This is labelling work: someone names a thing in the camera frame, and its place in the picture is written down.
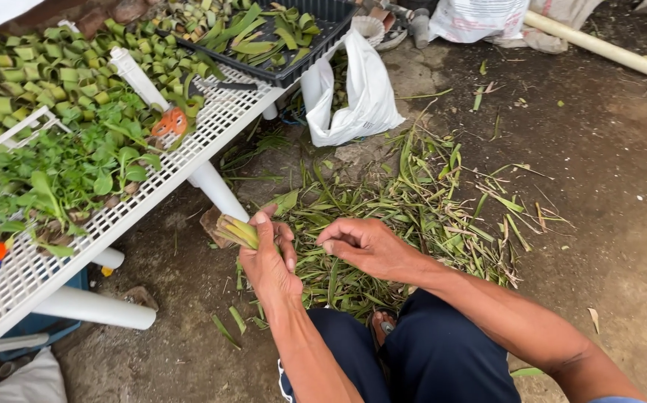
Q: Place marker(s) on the white plastic bag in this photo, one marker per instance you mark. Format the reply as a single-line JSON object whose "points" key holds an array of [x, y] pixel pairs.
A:
{"points": [[365, 95]]}

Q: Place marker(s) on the person's left hand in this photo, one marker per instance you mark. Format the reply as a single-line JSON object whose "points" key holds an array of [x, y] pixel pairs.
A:
{"points": [[267, 268]]}

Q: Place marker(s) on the white perforated rack table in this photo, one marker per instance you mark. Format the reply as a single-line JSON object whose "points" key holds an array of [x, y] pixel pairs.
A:
{"points": [[150, 184]]}

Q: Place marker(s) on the pile of rolled leaf rings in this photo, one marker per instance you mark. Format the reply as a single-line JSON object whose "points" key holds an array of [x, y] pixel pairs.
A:
{"points": [[49, 73]]}

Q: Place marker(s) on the green leaf stalk bundle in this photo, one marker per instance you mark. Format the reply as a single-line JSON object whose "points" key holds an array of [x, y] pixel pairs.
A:
{"points": [[236, 230]]}

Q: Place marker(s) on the heap of leaf trimmings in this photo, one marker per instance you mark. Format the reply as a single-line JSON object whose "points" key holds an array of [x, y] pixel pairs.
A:
{"points": [[424, 218]]}

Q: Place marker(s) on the long cream pipe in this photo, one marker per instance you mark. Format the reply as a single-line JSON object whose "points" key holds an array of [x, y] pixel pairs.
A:
{"points": [[608, 50]]}

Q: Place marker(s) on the person's dark blue shorts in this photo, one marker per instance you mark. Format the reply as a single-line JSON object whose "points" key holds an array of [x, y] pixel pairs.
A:
{"points": [[446, 358]]}

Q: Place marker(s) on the white plastic pipe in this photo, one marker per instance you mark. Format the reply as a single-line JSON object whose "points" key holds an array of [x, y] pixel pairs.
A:
{"points": [[136, 75]]}

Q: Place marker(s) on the black plastic tray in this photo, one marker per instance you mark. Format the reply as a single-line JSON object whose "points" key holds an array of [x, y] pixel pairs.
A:
{"points": [[312, 50]]}

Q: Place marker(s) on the black knife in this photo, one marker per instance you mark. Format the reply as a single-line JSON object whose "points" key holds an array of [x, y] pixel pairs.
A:
{"points": [[228, 86]]}

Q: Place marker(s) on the blue plastic crate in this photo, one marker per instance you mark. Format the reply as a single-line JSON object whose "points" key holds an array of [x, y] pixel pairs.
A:
{"points": [[49, 322]]}

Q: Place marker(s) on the white cloth bag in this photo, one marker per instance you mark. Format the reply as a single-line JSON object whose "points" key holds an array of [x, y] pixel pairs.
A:
{"points": [[21, 383]]}

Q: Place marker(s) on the white fluted cup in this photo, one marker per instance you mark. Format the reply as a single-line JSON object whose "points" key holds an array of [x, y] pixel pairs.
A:
{"points": [[369, 29]]}

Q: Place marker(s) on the white printed sack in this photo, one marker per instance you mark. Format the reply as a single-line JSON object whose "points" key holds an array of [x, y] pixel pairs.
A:
{"points": [[474, 19]]}

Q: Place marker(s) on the beige sack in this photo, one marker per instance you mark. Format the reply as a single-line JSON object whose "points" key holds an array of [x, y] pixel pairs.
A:
{"points": [[552, 22]]}

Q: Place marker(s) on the brown stone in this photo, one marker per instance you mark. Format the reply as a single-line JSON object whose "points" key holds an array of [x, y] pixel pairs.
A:
{"points": [[141, 298]]}

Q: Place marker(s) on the leafy green seedlings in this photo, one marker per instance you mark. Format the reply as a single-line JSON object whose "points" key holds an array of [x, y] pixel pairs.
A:
{"points": [[71, 168]]}

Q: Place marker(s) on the person's foot in sandal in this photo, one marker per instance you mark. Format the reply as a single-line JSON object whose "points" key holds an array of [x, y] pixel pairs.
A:
{"points": [[382, 327]]}

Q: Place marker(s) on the grey pipe fitting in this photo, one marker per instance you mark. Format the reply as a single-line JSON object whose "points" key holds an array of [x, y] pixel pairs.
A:
{"points": [[419, 28]]}

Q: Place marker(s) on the heap of green leaf strips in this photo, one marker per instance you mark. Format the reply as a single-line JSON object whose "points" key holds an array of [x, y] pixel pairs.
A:
{"points": [[262, 36]]}

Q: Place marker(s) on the person's right hand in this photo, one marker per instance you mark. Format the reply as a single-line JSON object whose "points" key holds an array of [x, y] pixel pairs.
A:
{"points": [[376, 249]]}

